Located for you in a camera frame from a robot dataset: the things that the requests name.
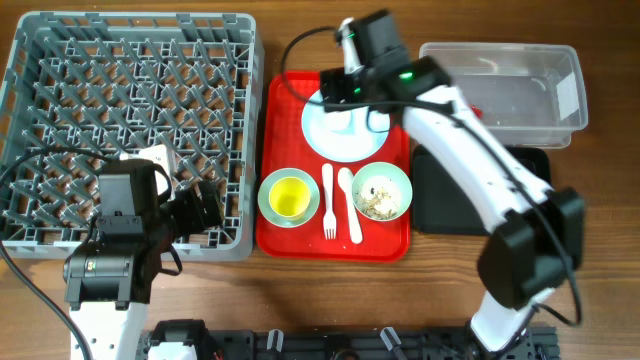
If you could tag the white plastic spoon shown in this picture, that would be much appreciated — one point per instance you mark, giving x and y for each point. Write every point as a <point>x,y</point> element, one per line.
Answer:
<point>345,181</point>

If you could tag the yellow plastic cup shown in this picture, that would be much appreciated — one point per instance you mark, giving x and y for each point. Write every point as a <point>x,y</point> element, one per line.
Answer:
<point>289,197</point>

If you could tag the grey plastic dishwasher rack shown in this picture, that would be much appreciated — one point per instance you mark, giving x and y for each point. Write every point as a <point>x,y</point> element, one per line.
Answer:
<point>83,86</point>

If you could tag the red snack wrapper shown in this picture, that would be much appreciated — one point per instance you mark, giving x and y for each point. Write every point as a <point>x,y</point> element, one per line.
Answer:
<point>478,112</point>

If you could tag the black plastic tray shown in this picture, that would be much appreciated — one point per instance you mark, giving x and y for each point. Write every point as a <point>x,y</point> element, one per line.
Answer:
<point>439,205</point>

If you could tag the light blue small bowl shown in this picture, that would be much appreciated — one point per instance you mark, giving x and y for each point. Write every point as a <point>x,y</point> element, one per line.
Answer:
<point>270,215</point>

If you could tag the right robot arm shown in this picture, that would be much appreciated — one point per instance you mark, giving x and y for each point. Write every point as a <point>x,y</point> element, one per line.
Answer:
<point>536,233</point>

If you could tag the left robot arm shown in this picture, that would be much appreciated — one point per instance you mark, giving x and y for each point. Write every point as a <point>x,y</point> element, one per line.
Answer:
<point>109,276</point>

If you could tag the light blue round plate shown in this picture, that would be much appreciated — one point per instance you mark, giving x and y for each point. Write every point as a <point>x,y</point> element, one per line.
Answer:
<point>369,131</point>

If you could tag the white napkin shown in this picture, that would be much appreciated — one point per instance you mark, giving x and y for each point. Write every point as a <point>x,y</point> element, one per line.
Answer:
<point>338,122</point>

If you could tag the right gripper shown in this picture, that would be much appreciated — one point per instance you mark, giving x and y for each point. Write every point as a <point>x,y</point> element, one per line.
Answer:
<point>334,86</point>

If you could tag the rice and peanut shell scraps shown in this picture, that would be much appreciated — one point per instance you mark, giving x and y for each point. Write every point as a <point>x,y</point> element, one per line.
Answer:
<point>379,198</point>

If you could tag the pale green bowl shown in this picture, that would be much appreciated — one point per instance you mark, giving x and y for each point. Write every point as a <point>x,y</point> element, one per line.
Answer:
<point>393,172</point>

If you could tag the clear plastic bin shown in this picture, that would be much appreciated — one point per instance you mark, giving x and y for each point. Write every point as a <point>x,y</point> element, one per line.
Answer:
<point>530,95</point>

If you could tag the white plastic fork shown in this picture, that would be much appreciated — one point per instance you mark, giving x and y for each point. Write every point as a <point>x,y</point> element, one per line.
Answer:
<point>329,218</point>

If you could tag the red plastic serving tray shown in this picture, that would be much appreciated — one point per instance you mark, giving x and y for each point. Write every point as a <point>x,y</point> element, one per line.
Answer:
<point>286,147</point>

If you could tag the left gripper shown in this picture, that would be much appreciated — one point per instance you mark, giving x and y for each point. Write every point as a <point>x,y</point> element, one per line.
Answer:
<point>195,220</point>

